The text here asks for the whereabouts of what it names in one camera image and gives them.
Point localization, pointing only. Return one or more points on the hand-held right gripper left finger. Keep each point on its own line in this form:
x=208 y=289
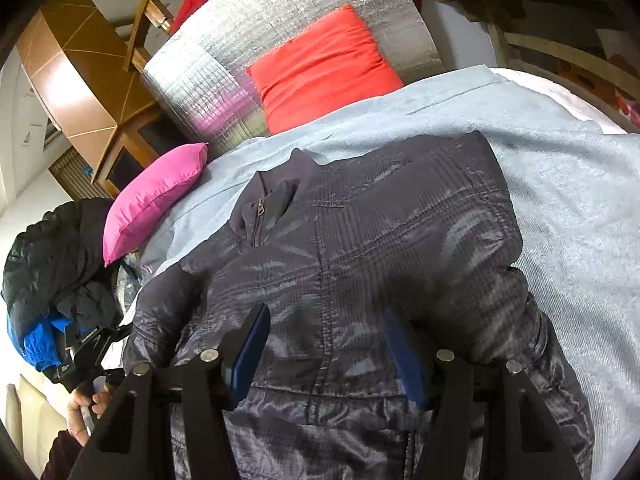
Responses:
x=247 y=352

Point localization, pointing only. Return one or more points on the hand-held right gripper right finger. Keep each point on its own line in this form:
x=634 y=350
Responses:
x=407 y=360

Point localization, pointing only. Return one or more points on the dark grey quilted jacket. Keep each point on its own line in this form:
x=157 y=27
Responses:
x=350 y=240

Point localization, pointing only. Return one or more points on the person's left forearm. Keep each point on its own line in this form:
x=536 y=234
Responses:
x=60 y=457

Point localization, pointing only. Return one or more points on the person's left hand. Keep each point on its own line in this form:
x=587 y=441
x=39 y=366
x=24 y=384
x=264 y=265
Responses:
x=82 y=410

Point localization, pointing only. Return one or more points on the blue jacket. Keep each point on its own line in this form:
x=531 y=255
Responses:
x=32 y=342

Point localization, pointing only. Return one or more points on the beige sofa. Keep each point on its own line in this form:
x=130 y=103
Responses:
x=35 y=420

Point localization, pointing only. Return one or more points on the black puffer jacket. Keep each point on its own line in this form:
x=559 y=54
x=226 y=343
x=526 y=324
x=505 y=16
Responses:
x=50 y=255

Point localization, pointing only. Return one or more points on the pink pillow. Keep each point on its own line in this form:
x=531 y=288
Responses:
x=150 y=200

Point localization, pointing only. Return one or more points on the light blue blanket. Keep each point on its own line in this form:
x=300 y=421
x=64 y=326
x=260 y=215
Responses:
x=550 y=185

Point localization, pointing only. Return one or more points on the wooden cabinet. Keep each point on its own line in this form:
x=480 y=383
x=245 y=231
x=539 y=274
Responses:
x=85 y=75

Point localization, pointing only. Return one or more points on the red pillow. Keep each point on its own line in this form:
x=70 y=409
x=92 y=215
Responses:
x=325 y=70

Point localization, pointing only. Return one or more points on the silver foil insulation mat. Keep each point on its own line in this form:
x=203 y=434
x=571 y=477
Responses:
x=225 y=60

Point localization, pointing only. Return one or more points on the wooden chair frame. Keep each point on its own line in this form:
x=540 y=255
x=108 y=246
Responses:
x=150 y=10

